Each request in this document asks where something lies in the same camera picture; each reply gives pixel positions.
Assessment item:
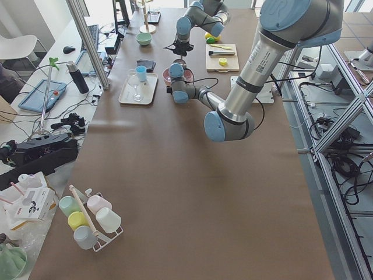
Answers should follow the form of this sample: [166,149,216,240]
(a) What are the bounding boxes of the pink plastic cup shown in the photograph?
[87,195,112,215]

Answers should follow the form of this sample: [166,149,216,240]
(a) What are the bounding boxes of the wooden cutting board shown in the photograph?
[206,44,240,72]

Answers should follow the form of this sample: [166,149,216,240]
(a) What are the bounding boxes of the white product box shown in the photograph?
[15,187,55,221]

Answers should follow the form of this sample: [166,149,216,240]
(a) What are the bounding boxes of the grey plastic cup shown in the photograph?
[73,225,98,250]

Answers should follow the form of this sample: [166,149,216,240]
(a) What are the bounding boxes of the grey folded cloth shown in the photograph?
[136,59,156,72]

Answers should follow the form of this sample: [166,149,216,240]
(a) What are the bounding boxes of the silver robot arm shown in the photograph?
[168,0,344,142]
[164,1,231,57]

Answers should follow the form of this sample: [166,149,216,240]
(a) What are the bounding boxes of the white cup rack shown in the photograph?
[58,184,124,253]

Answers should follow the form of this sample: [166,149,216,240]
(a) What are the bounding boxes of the clear wine glass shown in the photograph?
[127,69,143,102]

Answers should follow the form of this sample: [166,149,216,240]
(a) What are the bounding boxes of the blue plastic cup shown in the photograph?
[136,65,147,82]

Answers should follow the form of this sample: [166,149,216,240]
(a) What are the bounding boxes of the white plastic cup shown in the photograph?
[96,207,121,233]

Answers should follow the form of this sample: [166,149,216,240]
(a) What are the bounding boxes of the green bowl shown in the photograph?
[136,33,152,46]

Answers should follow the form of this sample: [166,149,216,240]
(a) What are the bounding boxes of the steel tray with glasses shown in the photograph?
[147,11,161,25]

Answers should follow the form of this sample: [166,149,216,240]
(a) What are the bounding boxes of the blue teach pendant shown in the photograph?
[18,79,67,113]
[75,50,95,76]

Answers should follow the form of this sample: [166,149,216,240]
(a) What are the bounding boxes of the cream serving tray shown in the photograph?
[118,73,158,105]

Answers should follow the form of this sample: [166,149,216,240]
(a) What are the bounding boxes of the steel muddler bar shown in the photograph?
[208,50,235,56]

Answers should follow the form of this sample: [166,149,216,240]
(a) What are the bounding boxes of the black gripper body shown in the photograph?
[164,40,194,56]

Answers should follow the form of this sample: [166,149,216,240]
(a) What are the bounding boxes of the black water bottle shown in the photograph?
[66,61,89,94]

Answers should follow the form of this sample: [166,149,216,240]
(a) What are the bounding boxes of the pink bowl of ice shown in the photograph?
[162,67,193,86]

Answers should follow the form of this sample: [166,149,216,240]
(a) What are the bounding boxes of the yellow lemon half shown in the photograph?
[219,58,227,65]

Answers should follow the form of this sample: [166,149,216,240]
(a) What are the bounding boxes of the black keyboard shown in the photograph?
[87,24,100,49]

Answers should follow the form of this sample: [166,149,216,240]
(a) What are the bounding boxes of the green plastic cup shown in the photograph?
[58,196,80,218]

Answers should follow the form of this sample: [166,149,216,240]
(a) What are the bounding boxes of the black computer mouse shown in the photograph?
[62,45,75,54]

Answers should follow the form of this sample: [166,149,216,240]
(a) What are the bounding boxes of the yellow plastic cup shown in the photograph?
[68,211,89,231]

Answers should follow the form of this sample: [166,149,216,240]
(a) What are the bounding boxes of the wooden glass tree stand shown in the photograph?
[136,0,156,34]

